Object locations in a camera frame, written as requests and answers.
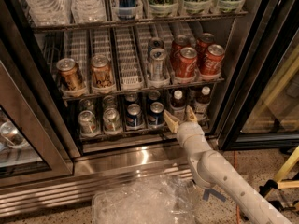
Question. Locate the front blue Pepsi can left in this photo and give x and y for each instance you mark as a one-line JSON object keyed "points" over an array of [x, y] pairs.
{"points": [[134, 115]]}

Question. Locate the brown bottle white cap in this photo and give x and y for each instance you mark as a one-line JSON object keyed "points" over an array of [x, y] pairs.
{"points": [[178, 104], [201, 103]]}

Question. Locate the rear red Coca-Cola can left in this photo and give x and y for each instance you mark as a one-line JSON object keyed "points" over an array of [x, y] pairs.
{"points": [[179, 42]]}

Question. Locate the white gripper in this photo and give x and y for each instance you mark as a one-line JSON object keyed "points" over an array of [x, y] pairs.
{"points": [[188, 131]]}

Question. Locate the rear silver can far left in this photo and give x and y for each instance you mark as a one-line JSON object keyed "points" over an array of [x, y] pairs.
{"points": [[87, 104]]}

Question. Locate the left glass fridge door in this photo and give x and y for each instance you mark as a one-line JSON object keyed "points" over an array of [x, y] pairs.
{"points": [[36, 153]]}

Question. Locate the silver blue can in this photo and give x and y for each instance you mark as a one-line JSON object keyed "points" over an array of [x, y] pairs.
{"points": [[155, 42], [157, 61]]}

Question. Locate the blue pepsi can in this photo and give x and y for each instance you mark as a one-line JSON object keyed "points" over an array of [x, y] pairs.
{"points": [[153, 96], [134, 115], [155, 115], [131, 98]]}

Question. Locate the gold can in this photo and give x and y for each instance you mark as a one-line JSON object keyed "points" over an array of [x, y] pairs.
{"points": [[101, 71], [70, 74]]}

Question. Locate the clear water bottle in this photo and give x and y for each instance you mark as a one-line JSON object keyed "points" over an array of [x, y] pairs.
{"points": [[47, 12], [85, 11]]}

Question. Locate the rear red Coca-Cola can right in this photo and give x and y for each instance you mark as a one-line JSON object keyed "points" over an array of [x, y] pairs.
{"points": [[202, 43]]}

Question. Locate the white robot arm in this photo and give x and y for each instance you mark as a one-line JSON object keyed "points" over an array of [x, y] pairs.
{"points": [[210, 168]]}

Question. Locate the yellow wheeled cart frame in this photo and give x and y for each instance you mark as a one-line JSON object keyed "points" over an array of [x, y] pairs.
{"points": [[283, 161]]}

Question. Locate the front silver can far left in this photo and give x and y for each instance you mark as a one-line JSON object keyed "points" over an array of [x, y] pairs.
{"points": [[88, 123]]}

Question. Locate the red coca-cola can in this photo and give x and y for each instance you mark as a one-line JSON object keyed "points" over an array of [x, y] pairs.
{"points": [[212, 60], [202, 43], [179, 42], [187, 60]]}

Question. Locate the front silver blue can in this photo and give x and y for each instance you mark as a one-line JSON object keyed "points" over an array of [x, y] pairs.
{"points": [[157, 61]]}

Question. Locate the clear water bottle far left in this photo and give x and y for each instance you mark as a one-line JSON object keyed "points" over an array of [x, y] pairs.
{"points": [[47, 12]]}

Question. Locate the rear blue Pepsi can left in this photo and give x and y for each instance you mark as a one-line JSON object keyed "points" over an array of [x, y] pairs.
{"points": [[131, 98]]}

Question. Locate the gold can far left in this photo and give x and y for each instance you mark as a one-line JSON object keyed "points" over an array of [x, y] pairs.
{"points": [[70, 74]]}

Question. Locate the blue red energy drink can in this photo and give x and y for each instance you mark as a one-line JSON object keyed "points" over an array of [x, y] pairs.
{"points": [[126, 9]]}

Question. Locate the rear silver blue can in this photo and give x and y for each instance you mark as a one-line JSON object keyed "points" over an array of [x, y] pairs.
{"points": [[155, 42]]}

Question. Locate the can behind left door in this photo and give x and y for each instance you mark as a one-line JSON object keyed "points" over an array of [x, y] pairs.
{"points": [[12, 135]]}

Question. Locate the front blue Pepsi can right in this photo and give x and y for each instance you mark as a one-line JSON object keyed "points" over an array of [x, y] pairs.
{"points": [[155, 115]]}

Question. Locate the rear blue Pepsi can right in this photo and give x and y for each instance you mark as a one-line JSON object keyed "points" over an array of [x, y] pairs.
{"points": [[153, 96]]}

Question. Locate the right glass fridge door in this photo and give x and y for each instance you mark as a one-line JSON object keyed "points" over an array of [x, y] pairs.
{"points": [[263, 108]]}

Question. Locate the steel fridge cabinet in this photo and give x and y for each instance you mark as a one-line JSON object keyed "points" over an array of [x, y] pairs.
{"points": [[106, 160]]}

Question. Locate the front red Coca-Cola can left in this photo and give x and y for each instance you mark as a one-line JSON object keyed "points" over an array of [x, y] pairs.
{"points": [[187, 60]]}

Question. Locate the blue tape cross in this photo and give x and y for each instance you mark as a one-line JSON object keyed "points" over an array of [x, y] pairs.
{"points": [[208, 192]]}

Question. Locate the front red Coca-Cola can right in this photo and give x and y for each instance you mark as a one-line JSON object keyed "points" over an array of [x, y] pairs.
{"points": [[212, 60]]}

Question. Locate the glass fridge door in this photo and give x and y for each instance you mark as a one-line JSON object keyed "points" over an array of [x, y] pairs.
{"points": [[36, 153], [263, 108]]}

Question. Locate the clear plastic bin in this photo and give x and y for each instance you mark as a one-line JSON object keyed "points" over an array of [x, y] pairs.
{"points": [[156, 200]]}

